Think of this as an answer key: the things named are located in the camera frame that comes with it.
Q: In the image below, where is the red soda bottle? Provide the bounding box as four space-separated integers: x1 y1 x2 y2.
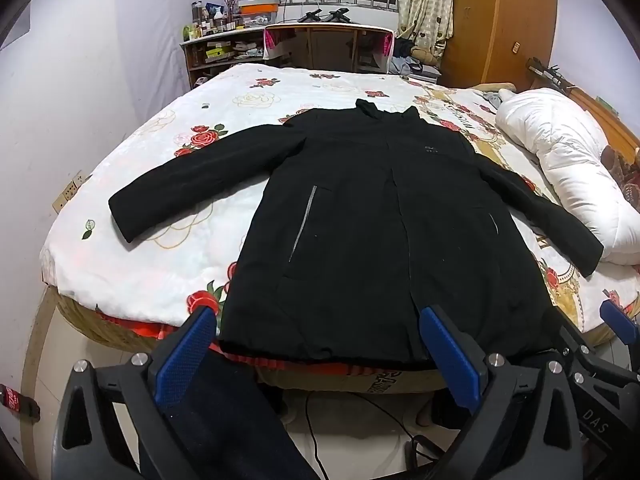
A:
0 384 41 421

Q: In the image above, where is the red striped bed sheet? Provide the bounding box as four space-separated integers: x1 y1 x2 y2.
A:
100 310 441 377

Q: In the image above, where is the dark red patterned pillow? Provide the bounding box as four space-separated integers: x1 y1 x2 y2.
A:
600 145 640 197

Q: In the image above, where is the straw bed mat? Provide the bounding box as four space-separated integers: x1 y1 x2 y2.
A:
54 290 166 347

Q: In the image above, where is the black coat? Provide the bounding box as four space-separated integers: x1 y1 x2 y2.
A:
108 99 605 366

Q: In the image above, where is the cluster of bottles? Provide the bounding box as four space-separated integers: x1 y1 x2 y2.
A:
182 0 246 41

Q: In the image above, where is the black device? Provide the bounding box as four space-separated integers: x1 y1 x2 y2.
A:
527 57 571 92

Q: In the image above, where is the pile of clothes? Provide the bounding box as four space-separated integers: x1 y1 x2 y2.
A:
390 37 443 86

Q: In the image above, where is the floral bed blanket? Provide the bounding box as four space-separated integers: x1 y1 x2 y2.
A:
40 62 640 361

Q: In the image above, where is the heart print curtain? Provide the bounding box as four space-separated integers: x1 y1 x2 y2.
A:
397 0 456 61

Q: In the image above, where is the black floor cable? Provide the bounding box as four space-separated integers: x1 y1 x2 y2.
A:
304 390 443 480

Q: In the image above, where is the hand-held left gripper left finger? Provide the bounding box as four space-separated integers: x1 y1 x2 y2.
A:
52 305 218 480

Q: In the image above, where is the wooden desk shelf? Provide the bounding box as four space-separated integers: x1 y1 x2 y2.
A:
180 22 401 91

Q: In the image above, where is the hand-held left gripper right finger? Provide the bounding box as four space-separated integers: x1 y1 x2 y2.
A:
419 305 583 480

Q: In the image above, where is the wooden wardrobe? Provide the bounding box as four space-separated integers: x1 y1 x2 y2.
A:
440 0 558 88

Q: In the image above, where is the yellow green boxes stack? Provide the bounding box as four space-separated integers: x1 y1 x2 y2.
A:
205 42 236 63

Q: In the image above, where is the person's dark trouser leg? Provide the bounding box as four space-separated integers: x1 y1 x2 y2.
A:
160 352 321 480

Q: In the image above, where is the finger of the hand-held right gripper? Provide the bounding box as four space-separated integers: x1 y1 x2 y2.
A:
599 299 640 347
559 324 640 402

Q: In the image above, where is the white duvet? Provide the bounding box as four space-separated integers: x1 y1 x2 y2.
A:
495 87 640 263

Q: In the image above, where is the grey garment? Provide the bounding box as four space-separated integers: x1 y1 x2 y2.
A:
480 87 516 112

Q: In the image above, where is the wooden headboard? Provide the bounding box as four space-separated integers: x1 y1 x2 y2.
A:
525 57 640 161

